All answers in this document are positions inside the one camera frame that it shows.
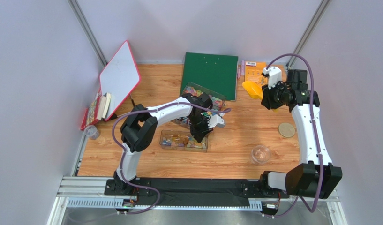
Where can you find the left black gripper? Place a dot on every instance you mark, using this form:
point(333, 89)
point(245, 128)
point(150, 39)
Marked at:
point(199, 134)

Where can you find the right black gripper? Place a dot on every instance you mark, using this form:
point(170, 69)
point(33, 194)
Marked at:
point(267, 99)

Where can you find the yellow plastic scoop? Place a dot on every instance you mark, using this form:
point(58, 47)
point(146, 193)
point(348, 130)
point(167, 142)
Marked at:
point(253, 90)

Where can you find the clear box of gummy candies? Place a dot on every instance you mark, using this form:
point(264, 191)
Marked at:
point(197, 90)

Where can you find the clear round jar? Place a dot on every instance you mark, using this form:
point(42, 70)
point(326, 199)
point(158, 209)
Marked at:
point(260, 155)

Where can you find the clear box of lollipops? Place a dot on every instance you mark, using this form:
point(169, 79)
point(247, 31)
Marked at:
point(183, 122)

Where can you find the clear box of star candies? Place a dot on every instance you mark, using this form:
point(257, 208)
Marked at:
point(218, 105)

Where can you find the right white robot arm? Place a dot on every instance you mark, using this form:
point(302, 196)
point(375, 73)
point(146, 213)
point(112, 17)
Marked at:
point(315, 176)

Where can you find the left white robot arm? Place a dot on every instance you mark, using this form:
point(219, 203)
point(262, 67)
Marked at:
point(140, 124)

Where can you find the round wooden jar lid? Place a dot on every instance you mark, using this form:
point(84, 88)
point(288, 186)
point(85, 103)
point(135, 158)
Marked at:
point(286, 130)

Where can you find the pink marker pen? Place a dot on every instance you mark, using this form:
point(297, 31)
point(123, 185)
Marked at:
point(241, 69)

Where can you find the green cutting mat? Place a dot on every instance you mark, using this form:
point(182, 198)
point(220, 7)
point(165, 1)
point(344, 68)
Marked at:
point(215, 72)

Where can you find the red framed whiteboard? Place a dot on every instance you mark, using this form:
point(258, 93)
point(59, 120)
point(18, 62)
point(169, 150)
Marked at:
point(119, 78)

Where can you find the stack of books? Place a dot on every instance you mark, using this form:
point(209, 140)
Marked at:
point(97, 111)

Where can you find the small clear plastic cup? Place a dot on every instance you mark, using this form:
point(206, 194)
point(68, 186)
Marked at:
point(91, 132)

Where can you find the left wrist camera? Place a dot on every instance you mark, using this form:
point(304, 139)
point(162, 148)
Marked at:
point(216, 121)

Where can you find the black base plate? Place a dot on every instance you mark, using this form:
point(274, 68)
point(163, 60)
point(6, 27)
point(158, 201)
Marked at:
point(191, 192)

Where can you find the aluminium rail frame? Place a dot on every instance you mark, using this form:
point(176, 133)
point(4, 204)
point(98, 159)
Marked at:
point(81, 200)

